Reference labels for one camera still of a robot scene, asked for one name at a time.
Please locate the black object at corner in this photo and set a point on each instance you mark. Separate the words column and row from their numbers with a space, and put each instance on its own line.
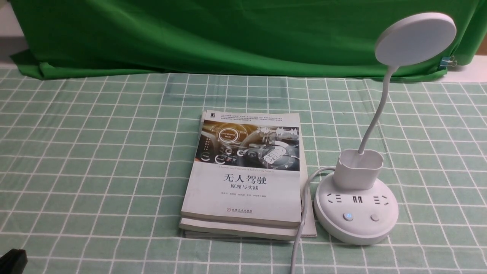
column 13, row 262

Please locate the white gooseneck desk lamp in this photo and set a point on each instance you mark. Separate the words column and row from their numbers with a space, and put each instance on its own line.
column 351, row 203

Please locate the blue binder clip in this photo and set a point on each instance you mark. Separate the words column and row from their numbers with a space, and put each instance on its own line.
column 447, row 62

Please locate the top book self-driving cover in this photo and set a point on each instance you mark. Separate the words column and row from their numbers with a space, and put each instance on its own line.
column 243, row 182

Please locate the green checkered tablecloth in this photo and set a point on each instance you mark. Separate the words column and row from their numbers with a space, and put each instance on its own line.
column 93, row 172

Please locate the green backdrop cloth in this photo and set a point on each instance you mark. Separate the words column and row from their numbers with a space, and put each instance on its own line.
column 297, row 38

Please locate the lower white book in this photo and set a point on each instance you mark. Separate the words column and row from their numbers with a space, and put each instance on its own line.
column 236, row 230

